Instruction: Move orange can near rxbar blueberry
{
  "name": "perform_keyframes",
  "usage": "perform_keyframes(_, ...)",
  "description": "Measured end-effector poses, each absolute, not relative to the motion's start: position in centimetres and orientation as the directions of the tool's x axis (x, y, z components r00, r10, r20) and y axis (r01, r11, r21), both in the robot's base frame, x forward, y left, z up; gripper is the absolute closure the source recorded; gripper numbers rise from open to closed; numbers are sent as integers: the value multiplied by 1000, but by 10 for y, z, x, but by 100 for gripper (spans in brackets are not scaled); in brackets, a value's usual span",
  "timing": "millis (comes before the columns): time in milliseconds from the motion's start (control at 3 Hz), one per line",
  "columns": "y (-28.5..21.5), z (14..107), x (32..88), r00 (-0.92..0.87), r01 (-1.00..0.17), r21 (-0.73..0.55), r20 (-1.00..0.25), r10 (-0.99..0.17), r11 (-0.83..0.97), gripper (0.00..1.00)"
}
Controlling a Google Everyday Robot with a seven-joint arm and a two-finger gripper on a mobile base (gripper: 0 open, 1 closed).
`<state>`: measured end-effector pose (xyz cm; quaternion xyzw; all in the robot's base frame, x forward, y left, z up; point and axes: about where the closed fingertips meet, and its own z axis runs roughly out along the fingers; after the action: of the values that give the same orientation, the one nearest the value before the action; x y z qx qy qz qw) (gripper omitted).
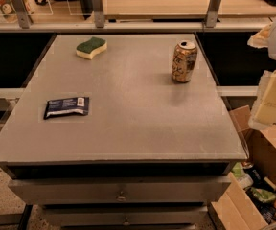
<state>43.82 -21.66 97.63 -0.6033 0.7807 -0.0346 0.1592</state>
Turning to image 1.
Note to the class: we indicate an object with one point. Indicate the metal bracket post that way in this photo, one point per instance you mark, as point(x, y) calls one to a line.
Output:
point(23, 17)
point(98, 10)
point(211, 17)

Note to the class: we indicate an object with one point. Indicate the orange soda can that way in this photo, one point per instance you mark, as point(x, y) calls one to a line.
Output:
point(184, 61)

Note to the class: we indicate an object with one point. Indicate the blue rxbar wrapper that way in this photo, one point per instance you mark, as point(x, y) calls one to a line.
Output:
point(65, 107)

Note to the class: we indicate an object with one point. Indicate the right metal bracket post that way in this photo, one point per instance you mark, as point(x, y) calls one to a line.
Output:
point(211, 17)

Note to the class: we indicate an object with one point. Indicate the green yellow sponge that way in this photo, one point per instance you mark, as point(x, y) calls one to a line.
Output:
point(91, 47)

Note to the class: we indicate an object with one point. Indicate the lower grey drawer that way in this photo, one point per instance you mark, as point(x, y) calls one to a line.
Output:
point(125, 216)

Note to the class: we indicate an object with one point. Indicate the middle metal bracket post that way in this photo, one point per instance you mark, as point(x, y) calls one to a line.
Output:
point(98, 10)

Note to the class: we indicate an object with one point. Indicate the green snack bag in box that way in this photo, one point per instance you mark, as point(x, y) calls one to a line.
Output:
point(264, 196)

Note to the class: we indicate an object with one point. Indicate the cardboard box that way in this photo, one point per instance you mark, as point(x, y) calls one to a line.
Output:
point(237, 208)

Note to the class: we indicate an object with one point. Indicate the left metal bracket post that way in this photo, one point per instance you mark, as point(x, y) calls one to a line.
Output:
point(23, 17)

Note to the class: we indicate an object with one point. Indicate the upper grey drawer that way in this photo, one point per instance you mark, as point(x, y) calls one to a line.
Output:
point(120, 190)

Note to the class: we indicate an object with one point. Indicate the grey drawer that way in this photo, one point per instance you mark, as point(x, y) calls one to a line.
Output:
point(125, 216)
point(120, 190)

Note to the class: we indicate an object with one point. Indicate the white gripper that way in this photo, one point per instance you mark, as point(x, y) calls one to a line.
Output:
point(264, 111)

